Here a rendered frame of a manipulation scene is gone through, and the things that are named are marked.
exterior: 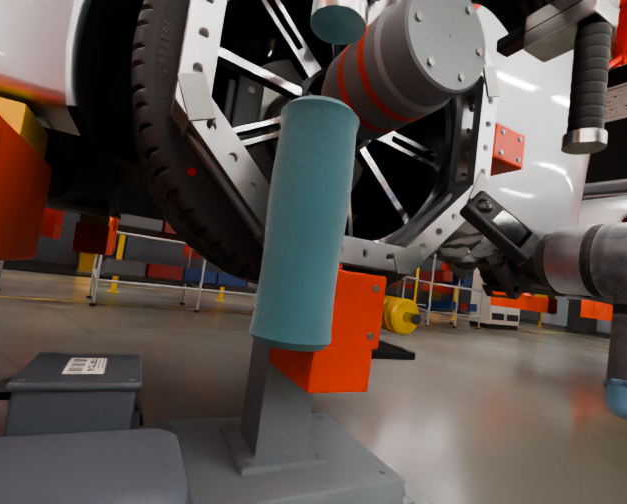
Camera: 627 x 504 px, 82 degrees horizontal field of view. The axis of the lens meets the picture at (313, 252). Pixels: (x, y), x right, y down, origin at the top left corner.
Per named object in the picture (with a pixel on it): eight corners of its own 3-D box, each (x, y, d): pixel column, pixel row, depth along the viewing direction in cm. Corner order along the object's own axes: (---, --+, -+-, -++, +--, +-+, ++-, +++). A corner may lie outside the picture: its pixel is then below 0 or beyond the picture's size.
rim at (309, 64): (399, 92, 97) (213, -15, 75) (471, 48, 76) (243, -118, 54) (358, 276, 91) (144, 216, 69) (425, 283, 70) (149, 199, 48)
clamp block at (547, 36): (543, 64, 52) (546, 29, 52) (619, 29, 44) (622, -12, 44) (521, 50, 50) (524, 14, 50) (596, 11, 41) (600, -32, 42)
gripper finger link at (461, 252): (438, 282, 67) (480, 286, 59) (423, 256, 66) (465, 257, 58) (448, 271, 69) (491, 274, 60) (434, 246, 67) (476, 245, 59)
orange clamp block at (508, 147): (459, 166, 73) (489, 177, 77) (493, 157, 66) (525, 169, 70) (462, 133, 73) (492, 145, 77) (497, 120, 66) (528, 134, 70)
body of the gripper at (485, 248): (482, 297, 59) (559, 306, 49) (460, 255, 57) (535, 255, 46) (506, 268, 62) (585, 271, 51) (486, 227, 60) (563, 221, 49)
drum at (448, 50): (380, 155, 63) (390, 78, 64) (487, 113, 44) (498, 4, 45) (308, 131, 57) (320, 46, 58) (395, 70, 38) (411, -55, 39)
